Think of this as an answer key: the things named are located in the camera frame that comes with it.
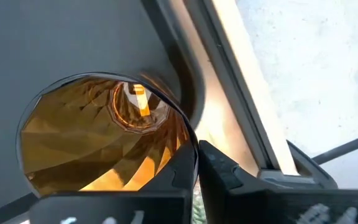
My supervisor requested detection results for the black table frame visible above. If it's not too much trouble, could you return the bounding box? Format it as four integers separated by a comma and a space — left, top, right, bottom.
183, 0, 300, 177

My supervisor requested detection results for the black cable on floor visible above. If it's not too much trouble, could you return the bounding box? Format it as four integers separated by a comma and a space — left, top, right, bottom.
311, 129, 358, 166

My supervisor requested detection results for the amber faceted glass cup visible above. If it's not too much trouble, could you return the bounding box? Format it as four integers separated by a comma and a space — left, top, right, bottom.
16, 72, 200, 198

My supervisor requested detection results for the dark grey plastic tray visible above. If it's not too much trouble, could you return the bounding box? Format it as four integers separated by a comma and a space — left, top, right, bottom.
0, 0, 206, 224

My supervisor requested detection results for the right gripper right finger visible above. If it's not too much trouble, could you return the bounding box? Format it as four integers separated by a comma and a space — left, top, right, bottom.
199, 139, 358, 224

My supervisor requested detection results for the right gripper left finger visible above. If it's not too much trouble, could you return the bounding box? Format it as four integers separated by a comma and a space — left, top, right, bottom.
29, 139, 199, 224

